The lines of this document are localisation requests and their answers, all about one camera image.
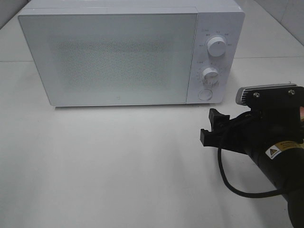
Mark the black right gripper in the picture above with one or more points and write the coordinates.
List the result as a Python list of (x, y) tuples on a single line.
[(273, 122)]

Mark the upper white power knob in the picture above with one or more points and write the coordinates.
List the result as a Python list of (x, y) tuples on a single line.
[(216, 46)]

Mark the white microwave oven body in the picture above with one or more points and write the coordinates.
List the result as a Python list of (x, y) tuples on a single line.
[(214, 18)]

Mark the white microwave door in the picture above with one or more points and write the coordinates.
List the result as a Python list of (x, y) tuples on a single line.
[(86, 60)]

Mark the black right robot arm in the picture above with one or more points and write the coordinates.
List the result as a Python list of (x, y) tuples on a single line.
[(285, 170)]

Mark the lower white timer knob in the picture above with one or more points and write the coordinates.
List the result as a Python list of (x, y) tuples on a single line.
[(210, 76)]

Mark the round white door button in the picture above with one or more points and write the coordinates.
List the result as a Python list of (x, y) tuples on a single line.
[(205, 95)]

